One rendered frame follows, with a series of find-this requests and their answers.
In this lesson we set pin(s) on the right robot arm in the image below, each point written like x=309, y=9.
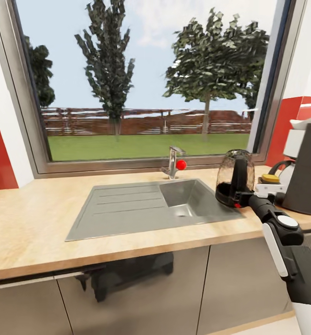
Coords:
x=284, y=237

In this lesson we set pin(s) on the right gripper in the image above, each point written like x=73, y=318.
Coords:
x=251, y=199

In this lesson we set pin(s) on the cabinet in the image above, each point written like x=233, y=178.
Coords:
x=196, y=291

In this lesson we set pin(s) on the coffee maker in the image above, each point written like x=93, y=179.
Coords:
x=296, y=176

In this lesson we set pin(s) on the bottle of coffee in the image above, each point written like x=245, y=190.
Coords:
x=269, y=179

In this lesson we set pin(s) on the electric kettle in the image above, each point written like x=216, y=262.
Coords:
x=236, y=170

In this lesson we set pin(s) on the drop in sink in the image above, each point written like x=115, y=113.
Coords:
x=120, y=209

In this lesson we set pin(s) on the countertop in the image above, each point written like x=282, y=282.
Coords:
x=36, y=219

